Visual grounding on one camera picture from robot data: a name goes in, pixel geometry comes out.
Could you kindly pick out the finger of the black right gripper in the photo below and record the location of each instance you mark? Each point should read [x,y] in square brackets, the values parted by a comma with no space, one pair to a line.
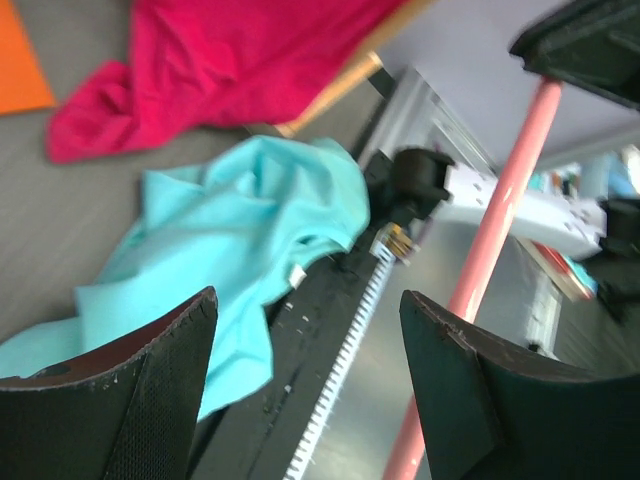
[592,45]

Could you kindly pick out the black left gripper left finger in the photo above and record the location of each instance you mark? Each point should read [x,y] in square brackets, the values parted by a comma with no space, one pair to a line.
[126,410]

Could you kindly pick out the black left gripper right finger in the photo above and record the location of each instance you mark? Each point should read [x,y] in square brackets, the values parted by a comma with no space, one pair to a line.
[491,409]

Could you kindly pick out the pink plastic hanger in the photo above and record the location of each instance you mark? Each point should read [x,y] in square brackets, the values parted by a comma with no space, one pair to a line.
[409,446]

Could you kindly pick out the teal t shirt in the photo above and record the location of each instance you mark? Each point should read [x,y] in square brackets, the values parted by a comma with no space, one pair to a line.
[249,224]

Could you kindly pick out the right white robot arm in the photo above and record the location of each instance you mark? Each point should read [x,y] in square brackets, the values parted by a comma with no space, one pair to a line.
[412,182]

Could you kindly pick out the magenta t shirt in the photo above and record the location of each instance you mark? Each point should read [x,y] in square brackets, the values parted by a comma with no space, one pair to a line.
[215,63]

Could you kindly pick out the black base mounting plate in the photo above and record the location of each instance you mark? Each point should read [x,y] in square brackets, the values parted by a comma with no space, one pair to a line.
[256,437]

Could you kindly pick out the white slotted cable duct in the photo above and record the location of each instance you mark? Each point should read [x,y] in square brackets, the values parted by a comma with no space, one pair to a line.
[345,357]

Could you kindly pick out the wooden clothes rack frame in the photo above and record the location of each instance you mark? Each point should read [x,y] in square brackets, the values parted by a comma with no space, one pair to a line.
[363,63]

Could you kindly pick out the orange ring binder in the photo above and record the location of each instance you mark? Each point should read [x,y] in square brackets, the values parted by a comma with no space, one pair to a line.
[24,86]

